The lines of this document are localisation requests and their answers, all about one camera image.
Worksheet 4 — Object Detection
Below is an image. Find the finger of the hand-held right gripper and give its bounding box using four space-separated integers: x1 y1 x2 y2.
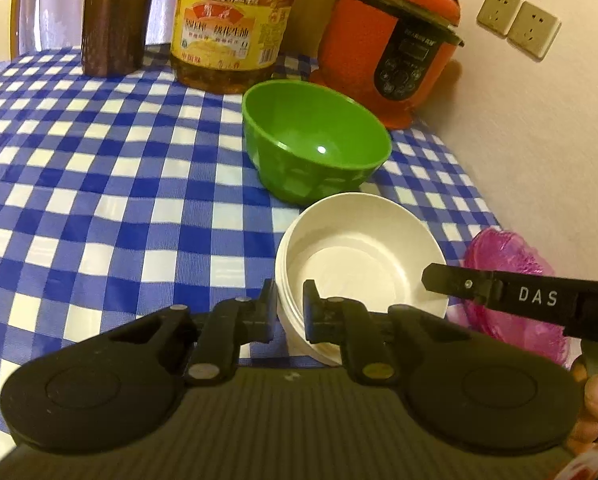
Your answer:
421 262 504 308

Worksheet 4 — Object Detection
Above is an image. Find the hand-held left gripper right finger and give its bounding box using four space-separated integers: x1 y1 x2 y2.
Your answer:
301 280 472 387

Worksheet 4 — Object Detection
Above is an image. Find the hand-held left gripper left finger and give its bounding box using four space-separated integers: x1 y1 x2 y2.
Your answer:
104 277 278 388

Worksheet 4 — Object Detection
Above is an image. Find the white plastic bowl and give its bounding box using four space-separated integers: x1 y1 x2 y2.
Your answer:
275 192 450 367

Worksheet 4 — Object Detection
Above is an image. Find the green plastic bowl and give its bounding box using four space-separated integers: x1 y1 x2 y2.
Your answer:
242 79 393 207

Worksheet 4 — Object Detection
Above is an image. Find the blue white checked tablecloth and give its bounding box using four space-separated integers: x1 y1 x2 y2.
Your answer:
0 42 502 441

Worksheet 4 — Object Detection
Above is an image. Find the red electric pressure cooker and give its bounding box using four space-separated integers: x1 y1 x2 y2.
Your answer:
309 0 466 130

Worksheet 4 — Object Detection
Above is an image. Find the large cooking oil bottle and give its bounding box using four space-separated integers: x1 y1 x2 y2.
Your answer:
170 0 300 96

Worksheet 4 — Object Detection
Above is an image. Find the brown cylindrical canister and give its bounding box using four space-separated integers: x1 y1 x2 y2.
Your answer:
80 0 158 78

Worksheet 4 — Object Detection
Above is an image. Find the pale sheer curtain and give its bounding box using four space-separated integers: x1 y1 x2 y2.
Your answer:
9 0 190 56

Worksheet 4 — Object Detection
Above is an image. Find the beige wall socket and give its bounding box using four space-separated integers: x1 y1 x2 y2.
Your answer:
476 0 522 37
507 1 562 60

